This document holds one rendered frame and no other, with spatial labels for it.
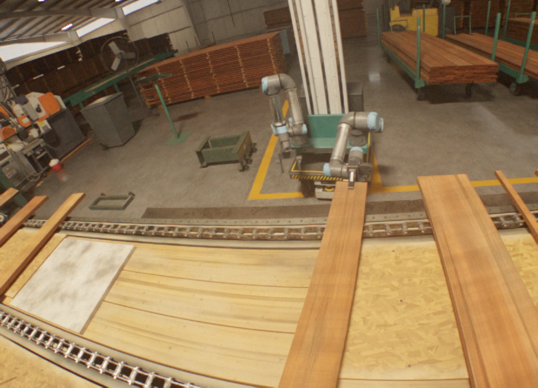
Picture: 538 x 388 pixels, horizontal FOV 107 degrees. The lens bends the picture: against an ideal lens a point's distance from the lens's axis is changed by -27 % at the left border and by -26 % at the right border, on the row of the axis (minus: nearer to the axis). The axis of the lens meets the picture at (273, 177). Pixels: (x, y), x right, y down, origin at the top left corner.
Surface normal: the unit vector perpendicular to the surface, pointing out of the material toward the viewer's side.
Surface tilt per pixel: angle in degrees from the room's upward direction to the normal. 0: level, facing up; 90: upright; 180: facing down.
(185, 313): 0
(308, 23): 90
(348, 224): 0
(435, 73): 90
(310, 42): 90
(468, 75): 90
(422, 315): 0
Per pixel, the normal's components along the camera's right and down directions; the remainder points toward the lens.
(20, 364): -0.21, -0.80
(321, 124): -0.33, 0.61
